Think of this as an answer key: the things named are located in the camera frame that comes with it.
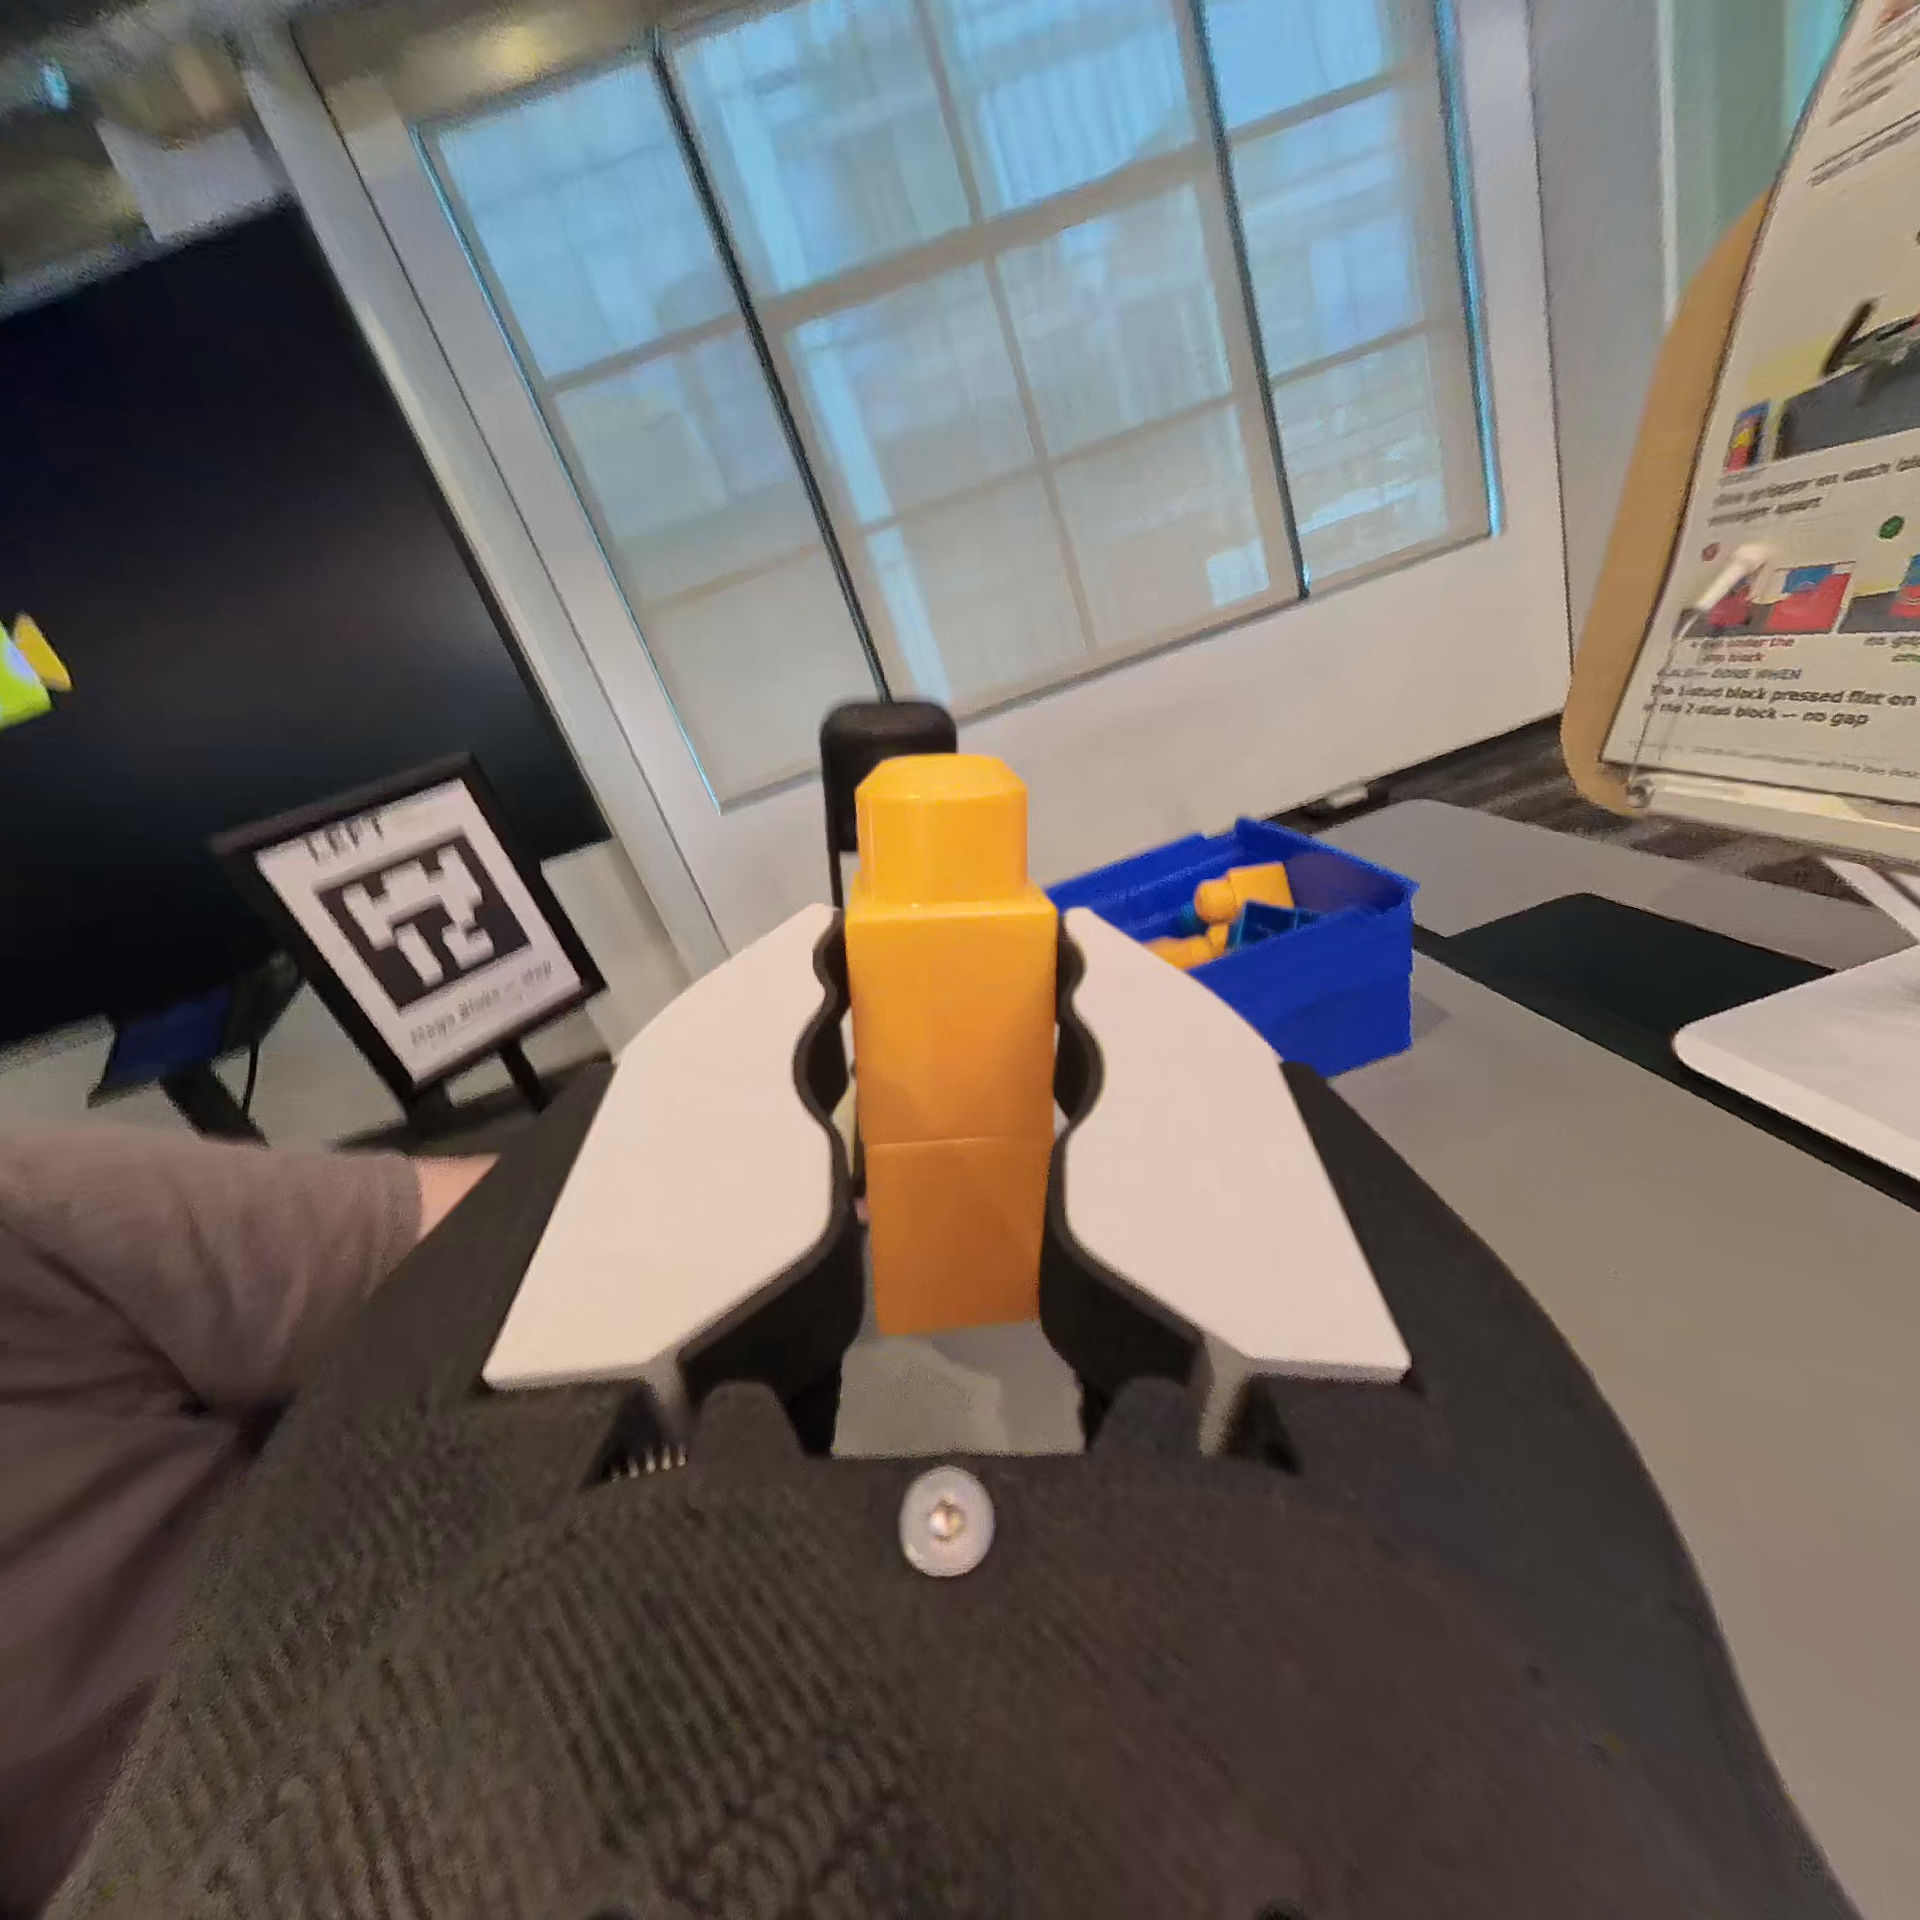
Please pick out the small floor outlet box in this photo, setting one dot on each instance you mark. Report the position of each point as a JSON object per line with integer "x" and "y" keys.
{"x": 1336, "y": 797}

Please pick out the printed instruction sheet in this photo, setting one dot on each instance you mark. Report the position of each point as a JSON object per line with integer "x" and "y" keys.
{"x": 1799, "y": 452}

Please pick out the black and white marker sign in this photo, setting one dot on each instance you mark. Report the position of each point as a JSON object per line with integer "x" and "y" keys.
{"x": 422, "y": 932}

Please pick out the small blue box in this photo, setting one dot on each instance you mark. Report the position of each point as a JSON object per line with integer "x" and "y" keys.
{"x": 166, "y": 1044}

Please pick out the blue plastic bin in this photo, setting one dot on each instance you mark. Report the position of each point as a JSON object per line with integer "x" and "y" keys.
{"x": 1320, "y": 990}

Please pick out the pile of colourful building blocks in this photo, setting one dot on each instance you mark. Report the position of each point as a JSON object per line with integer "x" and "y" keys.
{"x": 1231, "y": 909}

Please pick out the large paned window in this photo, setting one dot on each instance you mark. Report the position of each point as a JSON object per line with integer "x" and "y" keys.
{"x": 931, "y": 376}

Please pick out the person's brown shirt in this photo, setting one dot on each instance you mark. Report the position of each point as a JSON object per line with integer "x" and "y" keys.
{"x": 150, "y": 1425}

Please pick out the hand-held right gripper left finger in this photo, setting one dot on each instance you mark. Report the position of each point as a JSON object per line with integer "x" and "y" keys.
{"x": 676, "y": 1200}

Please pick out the yellow one-stud building block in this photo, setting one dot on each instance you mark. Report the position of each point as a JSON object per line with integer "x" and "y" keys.
{"x": 945, "y": 990}

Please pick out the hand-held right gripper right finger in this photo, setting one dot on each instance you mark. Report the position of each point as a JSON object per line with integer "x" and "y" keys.
{"x": 1215, "y": 1200}

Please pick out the neon yellow tag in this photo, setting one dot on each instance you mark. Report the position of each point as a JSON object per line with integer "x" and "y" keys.
{"x": 29, "y": 676}

